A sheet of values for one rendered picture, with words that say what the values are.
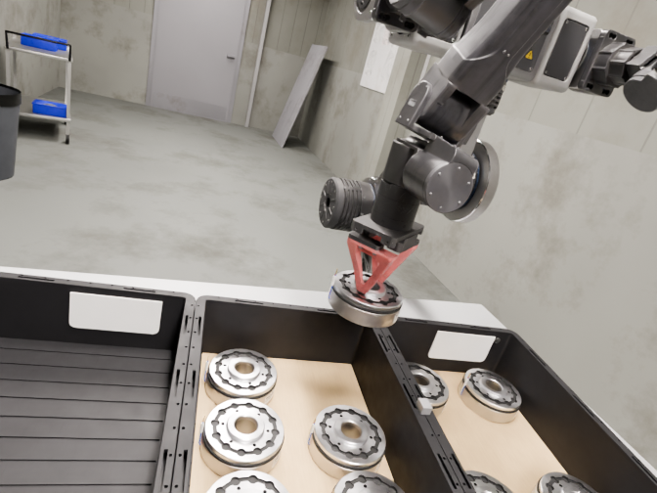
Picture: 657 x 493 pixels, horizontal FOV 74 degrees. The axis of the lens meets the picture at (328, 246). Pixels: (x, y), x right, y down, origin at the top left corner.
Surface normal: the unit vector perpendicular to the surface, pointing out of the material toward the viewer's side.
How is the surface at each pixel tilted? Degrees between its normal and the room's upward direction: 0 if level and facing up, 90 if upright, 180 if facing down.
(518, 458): 0
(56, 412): 0
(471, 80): 109
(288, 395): 0
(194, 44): 90
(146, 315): 90
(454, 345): 90
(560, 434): 90
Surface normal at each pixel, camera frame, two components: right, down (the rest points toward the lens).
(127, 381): 0.25, -0.89
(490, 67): 0.10, 0.70
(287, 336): 0.20, 0.43
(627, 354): -0.93, -0.11
